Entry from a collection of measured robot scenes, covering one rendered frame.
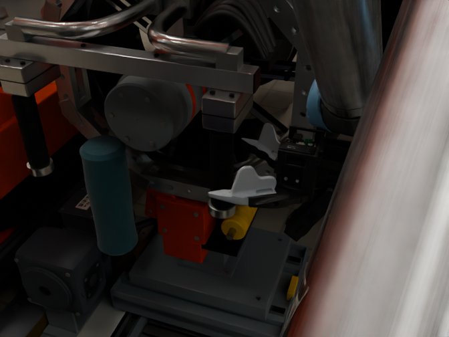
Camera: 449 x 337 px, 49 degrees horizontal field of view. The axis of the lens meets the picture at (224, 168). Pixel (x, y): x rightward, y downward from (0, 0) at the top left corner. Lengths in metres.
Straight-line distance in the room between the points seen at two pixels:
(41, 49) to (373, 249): 0.71
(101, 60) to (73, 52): 0.05
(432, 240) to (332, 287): 0.04
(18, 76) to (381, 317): 0.73
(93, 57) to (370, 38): 0.43
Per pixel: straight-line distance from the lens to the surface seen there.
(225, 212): 0.77
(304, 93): 0.89
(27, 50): 0.84
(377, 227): 0.18
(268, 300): 1.35
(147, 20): 1.05
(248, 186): 0.67
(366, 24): 0.46
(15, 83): 0.84
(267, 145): 0.76
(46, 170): 0.92
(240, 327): 1.37
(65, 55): 0.80
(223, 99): 0.67
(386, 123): 0.19
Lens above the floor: 1.25
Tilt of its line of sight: 35 degrees down
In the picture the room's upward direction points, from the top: straight up
